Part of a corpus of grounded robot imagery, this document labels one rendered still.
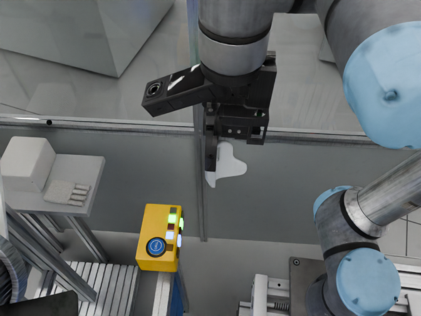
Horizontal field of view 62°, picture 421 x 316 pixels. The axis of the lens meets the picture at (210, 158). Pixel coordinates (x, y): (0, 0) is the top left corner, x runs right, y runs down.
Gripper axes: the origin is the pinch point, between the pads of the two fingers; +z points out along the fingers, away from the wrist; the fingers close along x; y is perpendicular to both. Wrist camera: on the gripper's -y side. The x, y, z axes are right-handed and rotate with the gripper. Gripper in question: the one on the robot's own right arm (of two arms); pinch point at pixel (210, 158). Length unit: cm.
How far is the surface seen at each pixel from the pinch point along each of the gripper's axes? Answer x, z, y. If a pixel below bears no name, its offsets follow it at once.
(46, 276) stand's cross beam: 4, 92, -62
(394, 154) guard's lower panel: 45, 55, 64
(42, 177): 29, 59, -60
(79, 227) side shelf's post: 28, 99, -58
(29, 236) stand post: 9, 63, -59
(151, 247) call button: -0.5, 40.1, -14.2
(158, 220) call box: 7.5, 41.1, -14.0
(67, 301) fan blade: -17.4, 27.4, -26.6
